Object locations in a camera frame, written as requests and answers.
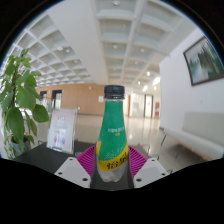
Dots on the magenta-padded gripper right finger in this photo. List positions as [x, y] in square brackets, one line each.
[150, 170]

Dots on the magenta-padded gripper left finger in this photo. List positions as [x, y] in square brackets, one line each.
[74, 171]

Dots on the green drink bottle black cap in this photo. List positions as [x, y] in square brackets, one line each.
[112, 133]

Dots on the clear standing sign holder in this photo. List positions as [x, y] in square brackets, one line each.
[61, 130]

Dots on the long white bench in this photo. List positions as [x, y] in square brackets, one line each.
[203, 136]

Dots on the dark-framed glass door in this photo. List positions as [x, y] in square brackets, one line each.
[148, 106]

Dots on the green leafy potted plant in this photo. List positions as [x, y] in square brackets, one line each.
[20, 96]

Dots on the dark-framed landscape painting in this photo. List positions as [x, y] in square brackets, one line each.
[205, 61]

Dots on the recessed ceiling lights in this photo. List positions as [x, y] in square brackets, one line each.
[115, 46]

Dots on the white wall notice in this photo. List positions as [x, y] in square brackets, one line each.
[100, 99]

